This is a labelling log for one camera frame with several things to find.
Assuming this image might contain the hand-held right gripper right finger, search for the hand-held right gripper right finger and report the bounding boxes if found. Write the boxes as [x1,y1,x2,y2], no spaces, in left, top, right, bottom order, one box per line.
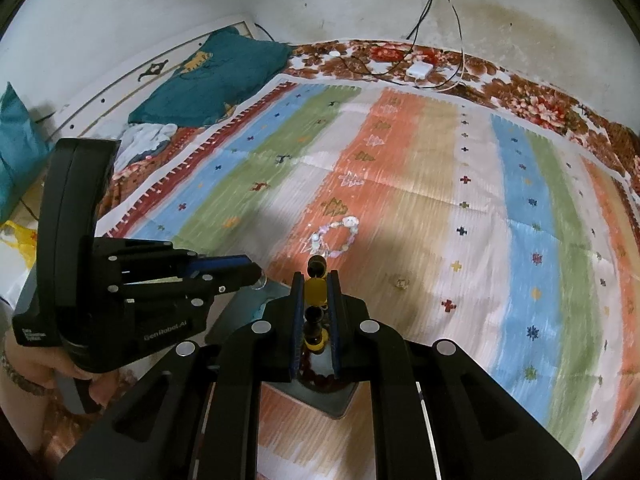
[327,270,583,480]

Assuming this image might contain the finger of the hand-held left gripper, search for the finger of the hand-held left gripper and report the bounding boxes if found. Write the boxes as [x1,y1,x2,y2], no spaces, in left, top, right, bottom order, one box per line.
[111,267,264,307]
[107,241,262,287]

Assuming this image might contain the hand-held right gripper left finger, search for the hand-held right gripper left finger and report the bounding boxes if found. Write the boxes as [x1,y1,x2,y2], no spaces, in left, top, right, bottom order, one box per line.
[57,271,306,480]

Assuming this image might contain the yellow and dark bead bracelet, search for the yellow and dark bead bracelet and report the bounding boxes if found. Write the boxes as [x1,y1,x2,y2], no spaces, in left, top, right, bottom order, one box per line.
[303,255,332,357]

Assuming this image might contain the silver metal tin box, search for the silver metal tin box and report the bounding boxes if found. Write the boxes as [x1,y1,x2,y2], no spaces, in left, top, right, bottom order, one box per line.
[205,279,372,419]

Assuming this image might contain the red bead bracelet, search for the red bead bracelet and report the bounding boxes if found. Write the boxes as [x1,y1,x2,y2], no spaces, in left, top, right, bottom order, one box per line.
[299,355,352,392]

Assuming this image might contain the pink and white bead bracelet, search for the pink and white bead bracelet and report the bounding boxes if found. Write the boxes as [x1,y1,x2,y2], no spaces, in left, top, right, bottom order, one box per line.
[307,215,362,260]

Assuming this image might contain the person's left hand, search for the person's left hand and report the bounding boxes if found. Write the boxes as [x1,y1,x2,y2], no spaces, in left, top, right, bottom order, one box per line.
[10,345,118,408]

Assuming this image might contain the yellow plastic bag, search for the yellow plastic bag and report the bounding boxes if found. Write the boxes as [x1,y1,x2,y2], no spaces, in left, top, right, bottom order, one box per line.
[0,220,40,267]

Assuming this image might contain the plain teal pillow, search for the plain teal pillow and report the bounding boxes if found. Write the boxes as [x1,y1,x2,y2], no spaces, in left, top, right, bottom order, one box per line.
[0,82,55,224]

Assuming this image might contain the light blue crumpled cloth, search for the light blue crumpled cloth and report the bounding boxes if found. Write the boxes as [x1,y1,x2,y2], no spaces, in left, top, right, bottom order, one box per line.
[114,122,179,172]

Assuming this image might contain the colourful striped mat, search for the colourful striped mat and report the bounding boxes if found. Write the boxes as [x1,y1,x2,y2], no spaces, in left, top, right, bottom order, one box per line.
[102,75,640,480]

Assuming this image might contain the white headboard with dark motifs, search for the white headboard with dark motifs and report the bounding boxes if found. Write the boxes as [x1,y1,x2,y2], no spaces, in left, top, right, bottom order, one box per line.
[49,20,257,142]

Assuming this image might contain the teal pillow with yellow print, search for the teal pillow with yellow print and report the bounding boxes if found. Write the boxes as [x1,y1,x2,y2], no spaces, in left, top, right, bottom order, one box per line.
[127,26,294,127]

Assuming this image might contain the dark beaded wrist bracelet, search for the dark beaded wrist bracelet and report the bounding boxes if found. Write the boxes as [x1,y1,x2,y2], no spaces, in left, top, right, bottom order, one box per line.
[1,351,47,395]

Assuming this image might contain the black power cable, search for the black power cable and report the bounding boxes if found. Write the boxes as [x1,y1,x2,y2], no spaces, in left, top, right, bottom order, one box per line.
[339,0,443,80]

